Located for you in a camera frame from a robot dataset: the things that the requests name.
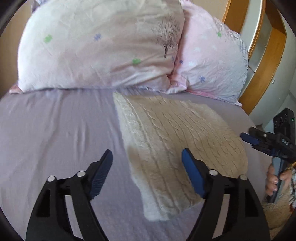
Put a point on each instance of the person's right hand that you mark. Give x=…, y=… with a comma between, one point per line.
x=272, y=181

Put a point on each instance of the wooden headboard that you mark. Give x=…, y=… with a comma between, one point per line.
x=235, y=14

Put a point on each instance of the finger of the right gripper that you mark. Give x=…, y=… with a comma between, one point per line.
x=261, y=135
x=257, y=144

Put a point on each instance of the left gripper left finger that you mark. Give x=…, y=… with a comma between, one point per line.
x=49, y=219

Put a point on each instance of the wooden wardrobe with glass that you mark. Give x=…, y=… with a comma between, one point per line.
x=271, y=49

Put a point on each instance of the pink tree print pillow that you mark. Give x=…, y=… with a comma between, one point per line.
x=101, y=44

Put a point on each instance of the lavender bed sheet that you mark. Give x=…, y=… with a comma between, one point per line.
x=61, y=132

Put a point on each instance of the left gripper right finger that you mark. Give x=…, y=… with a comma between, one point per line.
x=231, y=209

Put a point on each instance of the beige cable knit sweater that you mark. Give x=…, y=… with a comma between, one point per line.
x=155, y=130

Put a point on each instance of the pink floral pillow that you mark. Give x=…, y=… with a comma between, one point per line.
x=212, y=60

